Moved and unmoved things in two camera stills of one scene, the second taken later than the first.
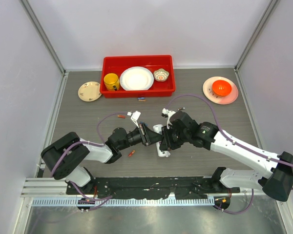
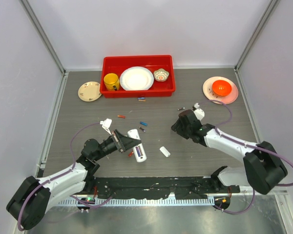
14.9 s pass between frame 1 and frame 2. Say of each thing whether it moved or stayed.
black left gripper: moved
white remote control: moved
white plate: stayed
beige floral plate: stayed
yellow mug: stayed
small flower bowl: stayed
